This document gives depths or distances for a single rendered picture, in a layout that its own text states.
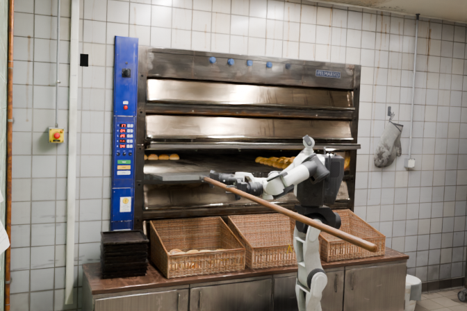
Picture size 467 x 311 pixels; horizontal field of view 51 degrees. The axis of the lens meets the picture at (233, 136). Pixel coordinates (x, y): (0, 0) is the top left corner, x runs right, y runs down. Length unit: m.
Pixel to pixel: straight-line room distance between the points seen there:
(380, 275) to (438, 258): 1.30
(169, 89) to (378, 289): 2.20
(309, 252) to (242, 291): 0.59
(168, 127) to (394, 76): 2.13
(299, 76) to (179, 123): 1.09
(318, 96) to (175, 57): 1.26
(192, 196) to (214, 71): 0.96
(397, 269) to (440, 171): 1.31
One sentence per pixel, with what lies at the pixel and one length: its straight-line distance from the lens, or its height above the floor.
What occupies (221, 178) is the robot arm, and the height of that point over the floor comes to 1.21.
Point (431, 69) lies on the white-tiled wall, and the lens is 4.93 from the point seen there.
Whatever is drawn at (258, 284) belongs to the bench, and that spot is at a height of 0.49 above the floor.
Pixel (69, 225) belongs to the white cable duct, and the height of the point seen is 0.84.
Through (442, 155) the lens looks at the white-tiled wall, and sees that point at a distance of 5.06.
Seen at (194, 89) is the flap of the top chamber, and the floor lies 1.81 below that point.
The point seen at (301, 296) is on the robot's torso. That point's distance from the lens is 3.33.
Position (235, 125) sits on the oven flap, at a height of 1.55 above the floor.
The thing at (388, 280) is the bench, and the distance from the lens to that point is 4.12.
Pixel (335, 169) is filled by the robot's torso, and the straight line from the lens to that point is 3.02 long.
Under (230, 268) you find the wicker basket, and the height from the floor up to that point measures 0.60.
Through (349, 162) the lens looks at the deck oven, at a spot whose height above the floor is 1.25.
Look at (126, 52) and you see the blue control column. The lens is 3.50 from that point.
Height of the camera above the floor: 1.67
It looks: 3 degrees down
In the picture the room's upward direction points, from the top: 2 degrees clockwise
